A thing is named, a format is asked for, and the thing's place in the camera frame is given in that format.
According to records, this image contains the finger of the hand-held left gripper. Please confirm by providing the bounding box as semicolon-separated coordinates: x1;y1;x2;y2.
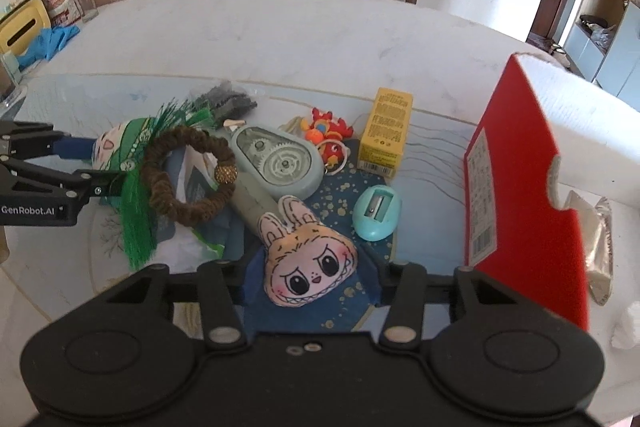
0;158;127;202
0;121;97;164

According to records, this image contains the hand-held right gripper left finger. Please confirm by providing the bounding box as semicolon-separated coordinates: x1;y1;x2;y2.
100;259;251;352

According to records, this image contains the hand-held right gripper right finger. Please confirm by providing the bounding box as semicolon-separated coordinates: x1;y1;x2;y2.
370;257;531;352

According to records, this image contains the brown bead bracelet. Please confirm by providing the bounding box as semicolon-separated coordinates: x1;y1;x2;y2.
140;127;237;224

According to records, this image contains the teal pencil sharpener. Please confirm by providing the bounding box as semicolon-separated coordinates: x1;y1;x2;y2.
352;185;404;242

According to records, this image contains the blue green plastic packet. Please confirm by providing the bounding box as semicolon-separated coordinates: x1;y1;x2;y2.
162;146;240;259

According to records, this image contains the pink rabbit monster plush doll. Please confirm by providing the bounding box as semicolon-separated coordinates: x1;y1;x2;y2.
257;195;359;308

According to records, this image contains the black hair clip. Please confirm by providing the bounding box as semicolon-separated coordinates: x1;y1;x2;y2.
189;81;259;128

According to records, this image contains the light blue correction tape dispenser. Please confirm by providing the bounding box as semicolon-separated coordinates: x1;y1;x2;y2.
229;124;326;239

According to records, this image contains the red cardboard box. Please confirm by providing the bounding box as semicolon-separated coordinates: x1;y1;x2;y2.
462;53;640;334

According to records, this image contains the blue cloth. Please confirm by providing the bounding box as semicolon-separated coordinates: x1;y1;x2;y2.
16;24;82;68

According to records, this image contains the yellow tissue box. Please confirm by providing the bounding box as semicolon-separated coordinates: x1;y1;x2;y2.
0;0;52;56

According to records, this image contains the clear drinking glass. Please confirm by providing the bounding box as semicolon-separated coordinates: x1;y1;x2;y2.
74;0;100;24

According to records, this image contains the yellow carton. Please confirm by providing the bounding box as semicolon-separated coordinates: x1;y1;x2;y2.
357;87;414;178

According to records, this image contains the silver plastic packet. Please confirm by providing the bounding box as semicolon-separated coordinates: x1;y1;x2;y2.
564;190;614;307

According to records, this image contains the white crumpled tissue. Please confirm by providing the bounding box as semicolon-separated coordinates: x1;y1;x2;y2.
611;306;640;350

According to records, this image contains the pair of shoes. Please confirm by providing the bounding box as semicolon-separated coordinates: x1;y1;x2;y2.
546;41;572;68

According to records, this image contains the grey shelf cabinet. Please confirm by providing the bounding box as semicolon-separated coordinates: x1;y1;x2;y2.
564;0;640;112

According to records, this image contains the red plush toy keychain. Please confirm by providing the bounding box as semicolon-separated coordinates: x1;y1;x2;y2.
306;107;355;174

